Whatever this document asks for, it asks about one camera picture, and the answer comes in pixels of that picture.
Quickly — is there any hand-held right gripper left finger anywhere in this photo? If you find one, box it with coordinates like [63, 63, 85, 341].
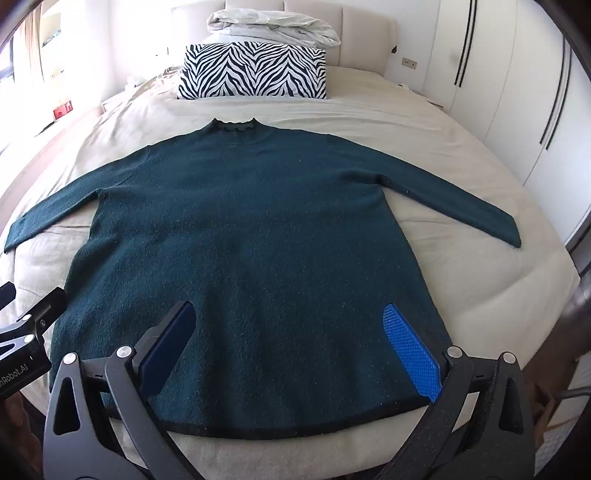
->
[44, 300, 197, 480]

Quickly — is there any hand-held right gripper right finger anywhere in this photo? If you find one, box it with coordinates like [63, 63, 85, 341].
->
[374, 303, 539, 480]

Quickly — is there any dark green knit sweater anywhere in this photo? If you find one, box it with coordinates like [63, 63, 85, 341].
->
[4, 117, 522, 439]

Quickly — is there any bed with beige sheet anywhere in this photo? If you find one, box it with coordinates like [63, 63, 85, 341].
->
[0, 65, 583, 480]

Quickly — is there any white wardrobe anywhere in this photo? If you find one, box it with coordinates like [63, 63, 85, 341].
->
[392, 0, 591, 250]

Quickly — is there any zebra print pillow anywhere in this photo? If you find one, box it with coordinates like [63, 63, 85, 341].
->
[177, 41, 329, 100]

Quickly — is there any white folded duvet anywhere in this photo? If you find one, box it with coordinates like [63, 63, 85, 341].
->
[205, 8, 341, 51]

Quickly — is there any white wall shelf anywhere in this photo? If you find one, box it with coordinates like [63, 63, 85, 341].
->
[28, 0, 80, 130]

